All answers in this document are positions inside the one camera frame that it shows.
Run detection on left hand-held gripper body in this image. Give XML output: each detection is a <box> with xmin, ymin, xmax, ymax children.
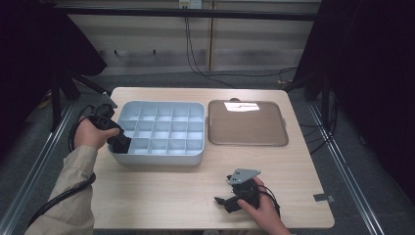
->
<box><xmin>87</xmin><ymin>103</ymin><xmax>132</xmax><ymax>145</ymax></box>

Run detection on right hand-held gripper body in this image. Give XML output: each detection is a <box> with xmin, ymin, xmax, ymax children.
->
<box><xmin>226</xmin><ymin>167</ymin><xmax>262</xmax><ymax>211</ymax></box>

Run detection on white divided storage box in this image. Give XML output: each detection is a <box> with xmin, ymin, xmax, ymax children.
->
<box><xmin>107</xmin><ymin>100</ymin><xmax>207</xmax><ymax>166</ymax></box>

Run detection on person's left hand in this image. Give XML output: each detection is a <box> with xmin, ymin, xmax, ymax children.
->
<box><xmin>73</xmin><ymin>118</ymin><xmax>121</xmax><ymax>152</ymax></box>

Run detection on person's right hand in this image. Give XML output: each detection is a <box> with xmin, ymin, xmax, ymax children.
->
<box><xmin>237</xmin><ymin>176</ymin><xmax>292</xmax><ymax>235</ymax></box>

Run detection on black metal stand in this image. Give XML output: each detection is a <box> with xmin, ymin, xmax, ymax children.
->
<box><xmin>48</xmin><ymin>63</ymin><xmax>114</xmax><ymax>133</ymax></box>

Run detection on brown transparent lid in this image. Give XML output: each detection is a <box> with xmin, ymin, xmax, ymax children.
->
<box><xmin>207</xmin><ymin>98</ymin><xmax>290</xmax><ymax>148</ymax></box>

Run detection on grey tape strip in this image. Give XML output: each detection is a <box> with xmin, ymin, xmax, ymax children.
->
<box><xmin>312</xmin><ymin>192</ymin><xmax>337</xmax><ymax>204</ymax></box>

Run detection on black curtain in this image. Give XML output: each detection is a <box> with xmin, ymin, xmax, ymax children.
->
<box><xmin>0</xmin><ymin>0</ymin><xmax>108</xmax><ymax>160</ymax></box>
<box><xmin>294</xmin><ymin>0</ymin><xmax>415</xmax><ymax>199</ymax></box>

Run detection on black horizontal bar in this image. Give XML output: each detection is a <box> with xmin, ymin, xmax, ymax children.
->
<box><xmin>53</xmin><ymin>6</ymin><xmax>320</xmax><ymax>23</ymax></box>

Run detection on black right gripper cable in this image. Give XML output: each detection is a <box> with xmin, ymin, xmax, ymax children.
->
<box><xmin>256</xmin><ymin>183</ymin><xmax>282</xmax><ymax>218</ymax></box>

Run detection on aluminium floor rail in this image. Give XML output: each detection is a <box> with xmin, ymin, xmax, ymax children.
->
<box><xmin>307</xmin><ymin>101</ymin><xmax>390</xmax><ymax>235</ymax></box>
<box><xmin>0</xmin><ymin>103</ymin><xmax>76</xmax><ymax>235</ymax></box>

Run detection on black floor cables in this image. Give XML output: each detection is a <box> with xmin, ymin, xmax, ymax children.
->
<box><xmin>299</xmin><ymin>97</ymin><xmax>341</xmax><ymax>156</ymax></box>

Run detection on black hanging wall cable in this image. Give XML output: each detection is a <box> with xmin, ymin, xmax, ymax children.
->
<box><xmin>183</xmin><ymin>8</ymin><xmax>299</xmax><ymax>89</ymax></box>

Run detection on white wall socket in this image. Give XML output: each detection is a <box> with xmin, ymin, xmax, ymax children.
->
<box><xmin>178</xmin><ymin>0</ymin><xmax>204</xmax><ymax>10</ymax></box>

